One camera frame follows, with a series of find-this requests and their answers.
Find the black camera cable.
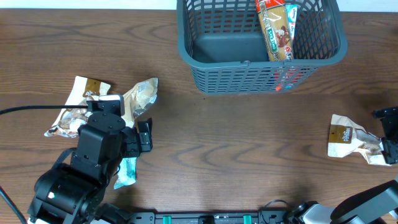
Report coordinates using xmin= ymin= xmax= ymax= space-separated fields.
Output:
xmin=0 ymin=105 xmax=88 ymax=116

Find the beige snack bag left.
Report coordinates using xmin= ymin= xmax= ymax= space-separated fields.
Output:
xmin=44 ymin=75 xmax=112 ymax=139

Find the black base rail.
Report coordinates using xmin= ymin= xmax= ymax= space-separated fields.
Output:
xmin=99 ymin=203 xmax=361 ymax=224

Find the beige brown snack bag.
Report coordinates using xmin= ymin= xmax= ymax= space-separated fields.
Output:
xmin=327 ymin=114 xmax=389 ymax=166

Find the crumpled beige snack bag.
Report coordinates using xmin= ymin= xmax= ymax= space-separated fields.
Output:
xmin=122 ymin=78 xmax=159 ymax=128

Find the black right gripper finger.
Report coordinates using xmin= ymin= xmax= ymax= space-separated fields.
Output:
xmin=373 ymin=107 xmax=398 ymax=140
xmin=381 ymin=138 xmax=397 ymax=164

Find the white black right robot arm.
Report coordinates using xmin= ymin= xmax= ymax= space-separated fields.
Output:
xmin=287 ymin=107 xmax=397 ymax=224

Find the teal white snack packet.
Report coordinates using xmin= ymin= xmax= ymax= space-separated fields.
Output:
xmin=114 ymin=157 xmax=137 ymax=189

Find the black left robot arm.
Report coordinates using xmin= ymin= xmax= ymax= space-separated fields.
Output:
xmin=28 ymin=112 xmax=153 ymax=223

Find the grey plastic lattice basket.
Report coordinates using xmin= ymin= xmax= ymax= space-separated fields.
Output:
xmin=177 ymin=0 xmax=348 ymax=95

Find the blue Kleenex tissue pack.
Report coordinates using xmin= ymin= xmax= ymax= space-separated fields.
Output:
xmin=285 ymin=4 xmax=298 ymax=40

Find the red San Remo spaghetti pack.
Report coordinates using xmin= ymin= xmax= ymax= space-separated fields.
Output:
xmin=255 ymin=0 xmax=294 ymax=62

